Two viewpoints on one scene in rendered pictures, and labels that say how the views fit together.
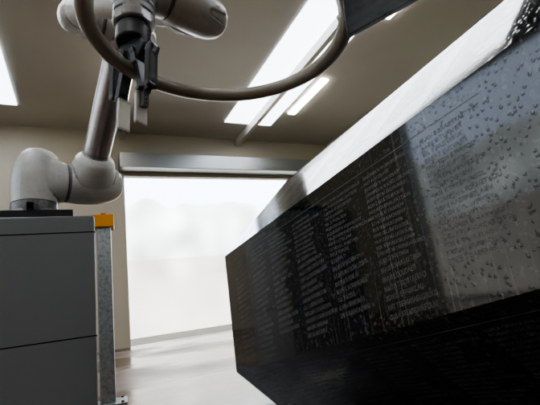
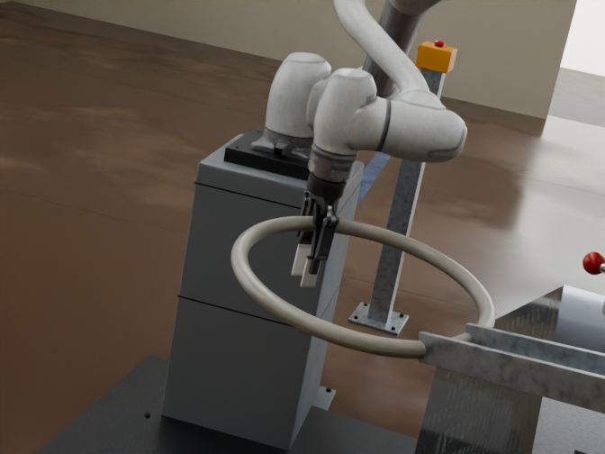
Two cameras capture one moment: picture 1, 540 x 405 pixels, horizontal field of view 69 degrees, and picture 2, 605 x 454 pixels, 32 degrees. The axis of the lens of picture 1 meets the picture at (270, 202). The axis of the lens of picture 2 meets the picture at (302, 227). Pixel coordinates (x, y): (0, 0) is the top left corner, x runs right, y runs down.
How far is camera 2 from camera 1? 171 cm
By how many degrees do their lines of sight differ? 49
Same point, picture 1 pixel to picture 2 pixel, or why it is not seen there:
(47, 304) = (271, 281)
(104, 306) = (402, 194)
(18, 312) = not seen: hidden behind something
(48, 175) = (309, 106)
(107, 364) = (387, 272)
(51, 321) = not seen: hidden behind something
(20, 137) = not seen: outside the picture
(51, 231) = (288, 203)
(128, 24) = (315, 186)
